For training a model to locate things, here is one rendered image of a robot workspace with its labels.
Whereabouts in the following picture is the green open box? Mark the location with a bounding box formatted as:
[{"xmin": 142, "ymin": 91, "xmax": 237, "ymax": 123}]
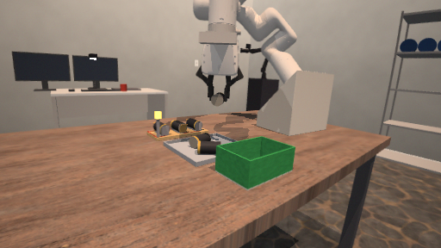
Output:
[{"xmin": 215, "ymin": 136, "xmax": 295, "ymax": 191}]

